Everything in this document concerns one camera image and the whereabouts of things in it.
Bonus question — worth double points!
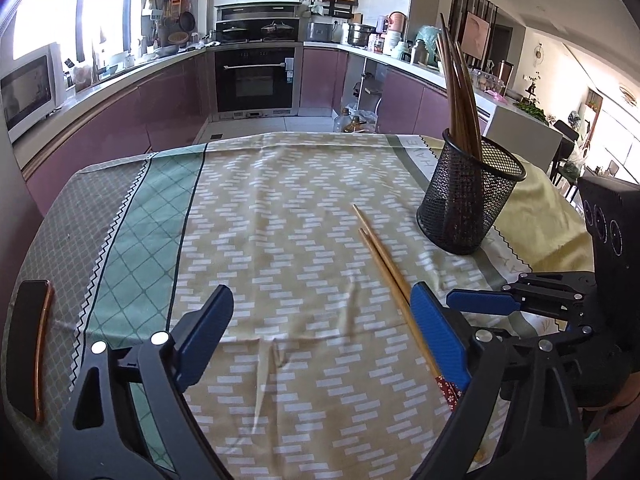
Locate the patterned beige green tablecloth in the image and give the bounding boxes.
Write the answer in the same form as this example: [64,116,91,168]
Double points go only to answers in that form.
[0,131,561,480]

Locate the hand in pink sleeve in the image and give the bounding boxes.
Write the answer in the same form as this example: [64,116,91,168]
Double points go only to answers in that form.
[582,393,639,479]

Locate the built-in black oven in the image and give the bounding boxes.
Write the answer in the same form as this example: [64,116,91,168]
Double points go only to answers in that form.
[209,42,303,120]

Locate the white kitchen island counter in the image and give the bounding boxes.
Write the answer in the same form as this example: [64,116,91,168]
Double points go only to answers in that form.
[343,47,561,171]

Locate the dark wooden chair back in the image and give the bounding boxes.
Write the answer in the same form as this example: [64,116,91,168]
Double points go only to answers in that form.
[6,280,54,424]

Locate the green vegetable plastic bag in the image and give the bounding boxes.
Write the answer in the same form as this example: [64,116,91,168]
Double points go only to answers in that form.
[333,106,378,133]

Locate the purple kitchen cabinets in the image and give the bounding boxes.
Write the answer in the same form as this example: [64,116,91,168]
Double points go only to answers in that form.
[14,45,492,216]

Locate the yellow cloth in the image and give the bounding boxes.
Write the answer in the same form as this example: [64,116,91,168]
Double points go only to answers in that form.
[411,162,593,289]

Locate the steel cooking pot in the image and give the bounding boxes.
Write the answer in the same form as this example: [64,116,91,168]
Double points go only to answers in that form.
[347,23,376,48]

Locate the white microwave oven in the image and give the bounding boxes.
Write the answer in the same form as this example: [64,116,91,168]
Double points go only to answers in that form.
[1,42,66,143]

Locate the black mesh utensil holder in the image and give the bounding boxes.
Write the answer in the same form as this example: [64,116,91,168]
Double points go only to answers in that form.
[416,131,526,256]

